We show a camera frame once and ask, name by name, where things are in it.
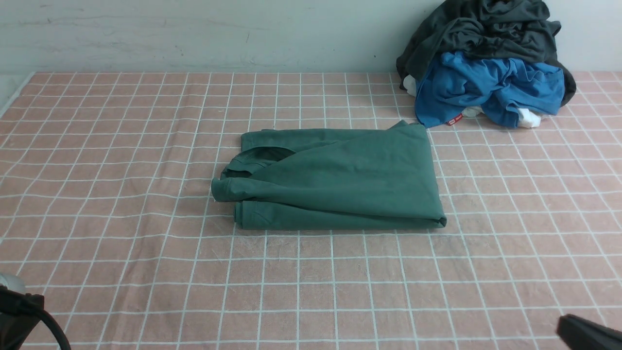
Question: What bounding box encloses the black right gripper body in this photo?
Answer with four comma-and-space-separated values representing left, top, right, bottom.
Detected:
556, 314, 622, 350

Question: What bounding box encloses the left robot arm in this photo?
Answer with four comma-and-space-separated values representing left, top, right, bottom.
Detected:
0, 273, 45, 350

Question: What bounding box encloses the green long-sleeve top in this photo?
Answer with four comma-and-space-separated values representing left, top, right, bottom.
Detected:
211, 121, 447, 230

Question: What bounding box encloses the pink grid tablecloth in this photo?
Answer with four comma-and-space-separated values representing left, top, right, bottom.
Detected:
1, 71, 621, 350

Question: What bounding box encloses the blue garment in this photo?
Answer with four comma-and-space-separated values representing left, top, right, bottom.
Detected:
414, 52, 566, 128

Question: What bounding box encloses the dark grey garment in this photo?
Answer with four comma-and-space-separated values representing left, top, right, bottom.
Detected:
396, 0, 577, 105

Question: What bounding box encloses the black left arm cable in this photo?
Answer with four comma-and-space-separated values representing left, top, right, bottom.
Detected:
29, 309, 72, 350

